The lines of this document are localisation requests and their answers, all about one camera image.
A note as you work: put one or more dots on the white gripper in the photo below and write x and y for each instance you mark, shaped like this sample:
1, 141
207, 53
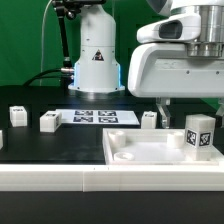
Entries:
163, 71

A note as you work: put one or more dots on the white square tabletop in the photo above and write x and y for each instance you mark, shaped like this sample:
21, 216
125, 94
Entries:
155, 147

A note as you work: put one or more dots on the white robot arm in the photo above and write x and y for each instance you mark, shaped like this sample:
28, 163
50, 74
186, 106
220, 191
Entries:
96, 71

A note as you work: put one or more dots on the AprilTag paper sheet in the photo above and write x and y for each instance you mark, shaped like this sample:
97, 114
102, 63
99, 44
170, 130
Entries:
97, 117

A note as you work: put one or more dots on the white L-shaped fence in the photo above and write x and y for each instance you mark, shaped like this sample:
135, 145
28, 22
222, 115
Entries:
90, 178

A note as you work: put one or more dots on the white part left edge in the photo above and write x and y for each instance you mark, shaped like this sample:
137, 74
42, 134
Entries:
1, 139

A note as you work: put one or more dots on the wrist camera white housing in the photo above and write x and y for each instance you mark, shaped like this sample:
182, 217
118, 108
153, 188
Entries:
177, 28

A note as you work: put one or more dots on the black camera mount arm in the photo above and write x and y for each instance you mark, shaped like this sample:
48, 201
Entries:
69, 9

